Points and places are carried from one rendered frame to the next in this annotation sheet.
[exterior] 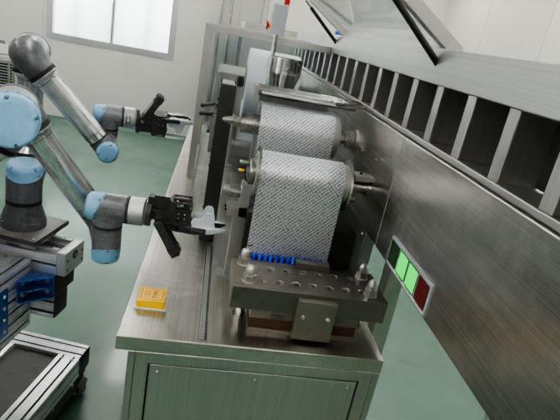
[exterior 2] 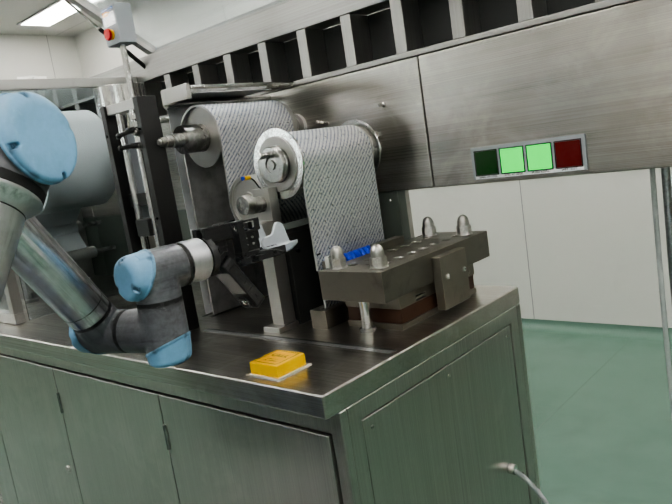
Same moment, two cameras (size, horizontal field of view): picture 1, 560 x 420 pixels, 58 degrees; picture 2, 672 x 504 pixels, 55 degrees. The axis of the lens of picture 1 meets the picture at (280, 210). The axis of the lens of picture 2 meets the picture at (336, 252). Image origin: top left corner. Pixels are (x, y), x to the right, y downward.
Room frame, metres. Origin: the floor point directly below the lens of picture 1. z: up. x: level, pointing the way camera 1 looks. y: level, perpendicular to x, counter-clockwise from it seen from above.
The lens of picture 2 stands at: (0.20, 0.86, 1.26)
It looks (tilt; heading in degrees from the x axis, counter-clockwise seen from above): 9 degrees down; 322
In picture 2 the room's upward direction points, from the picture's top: 9 degrees counter-clockwise
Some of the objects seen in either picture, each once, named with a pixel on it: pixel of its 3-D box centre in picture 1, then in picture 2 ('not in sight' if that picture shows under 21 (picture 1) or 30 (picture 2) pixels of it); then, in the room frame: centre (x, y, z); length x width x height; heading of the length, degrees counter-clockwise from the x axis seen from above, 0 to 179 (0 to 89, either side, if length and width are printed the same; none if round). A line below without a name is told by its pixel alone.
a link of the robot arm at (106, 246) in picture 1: (105, 238); (157, 330); (1.23, 0.45, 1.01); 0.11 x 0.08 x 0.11; 28
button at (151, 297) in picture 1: (152, 297); (277, 363); (1.15, 0.29, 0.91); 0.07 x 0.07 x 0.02; 9
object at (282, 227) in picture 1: (292, 231); (346, 217); (1.30, -0.04, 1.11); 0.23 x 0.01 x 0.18; 99
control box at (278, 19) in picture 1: (276, 19); (115, 25); (1.89, 0.14, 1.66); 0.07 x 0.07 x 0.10; 9
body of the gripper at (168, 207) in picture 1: (169, 212); (227, 246); (1.24, 0.29, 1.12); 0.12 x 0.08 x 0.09; 99
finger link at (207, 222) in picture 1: (208, 222); (280, 236); (1.23, 0.18, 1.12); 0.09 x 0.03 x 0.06; 90
